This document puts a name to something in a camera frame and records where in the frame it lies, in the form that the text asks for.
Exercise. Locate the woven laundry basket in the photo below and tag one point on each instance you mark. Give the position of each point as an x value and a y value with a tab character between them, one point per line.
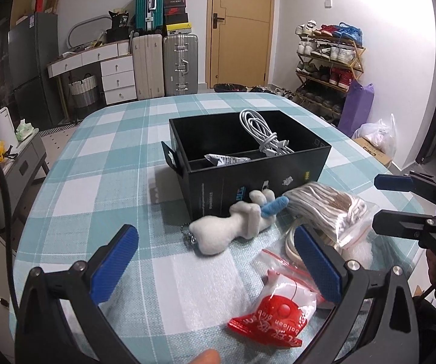
84	92

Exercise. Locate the purple bag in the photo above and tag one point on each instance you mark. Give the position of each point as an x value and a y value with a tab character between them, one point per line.
356	109

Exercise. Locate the stack of shoe boxes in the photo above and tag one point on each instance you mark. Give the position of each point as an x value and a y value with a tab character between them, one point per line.
176	17

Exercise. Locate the red balloon bag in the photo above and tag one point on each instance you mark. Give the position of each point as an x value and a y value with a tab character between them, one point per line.
284	307

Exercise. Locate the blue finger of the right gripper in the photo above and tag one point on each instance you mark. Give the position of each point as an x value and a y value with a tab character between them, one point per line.
418	184
401	224

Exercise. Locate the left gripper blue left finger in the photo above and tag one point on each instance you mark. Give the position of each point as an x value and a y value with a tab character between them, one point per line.
43	334

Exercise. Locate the white drawer desk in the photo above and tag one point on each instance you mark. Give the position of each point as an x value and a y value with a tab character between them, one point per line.
112	64

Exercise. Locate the person's left hand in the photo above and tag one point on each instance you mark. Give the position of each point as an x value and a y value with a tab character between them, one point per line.
210	356

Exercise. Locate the beige suitcase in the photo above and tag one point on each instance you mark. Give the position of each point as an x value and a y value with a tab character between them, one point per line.
148	68

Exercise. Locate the silver suitcase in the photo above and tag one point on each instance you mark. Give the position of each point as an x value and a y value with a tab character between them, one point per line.
180	57

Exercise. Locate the white bin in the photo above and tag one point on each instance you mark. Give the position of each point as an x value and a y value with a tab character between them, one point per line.
7	130

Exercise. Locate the silver foil packet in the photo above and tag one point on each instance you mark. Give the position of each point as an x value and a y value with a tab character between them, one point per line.
219	160

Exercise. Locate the grey low cabinet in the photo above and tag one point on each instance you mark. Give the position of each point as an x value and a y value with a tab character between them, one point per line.
20	172

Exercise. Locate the dark grey refrigerator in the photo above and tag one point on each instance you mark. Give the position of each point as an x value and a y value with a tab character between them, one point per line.
32	45

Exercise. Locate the cardboard box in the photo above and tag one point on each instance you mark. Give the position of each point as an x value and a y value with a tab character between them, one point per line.
384	159

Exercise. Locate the black storage box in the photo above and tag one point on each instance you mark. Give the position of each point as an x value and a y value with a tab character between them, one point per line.
211	190

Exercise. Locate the wooden door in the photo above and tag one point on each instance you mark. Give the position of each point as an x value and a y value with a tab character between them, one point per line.
238	41

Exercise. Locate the teal plaid tablecloth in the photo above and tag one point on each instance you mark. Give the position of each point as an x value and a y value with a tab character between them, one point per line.
170	304

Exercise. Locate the teal suitcase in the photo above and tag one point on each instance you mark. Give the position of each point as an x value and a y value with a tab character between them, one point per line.
149	16

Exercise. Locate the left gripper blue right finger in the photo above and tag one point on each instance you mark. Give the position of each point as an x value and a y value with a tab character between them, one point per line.
373	319

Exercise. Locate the bag of striped cloth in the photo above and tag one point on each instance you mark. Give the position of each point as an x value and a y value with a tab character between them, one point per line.
344	218

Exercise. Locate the white plastic bag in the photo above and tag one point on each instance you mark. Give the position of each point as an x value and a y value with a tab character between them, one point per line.
381	135

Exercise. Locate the white plush toy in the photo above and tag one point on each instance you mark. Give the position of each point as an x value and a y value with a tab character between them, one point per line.
213	234

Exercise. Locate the wooden shoe rack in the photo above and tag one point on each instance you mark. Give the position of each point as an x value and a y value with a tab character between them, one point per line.
330	59

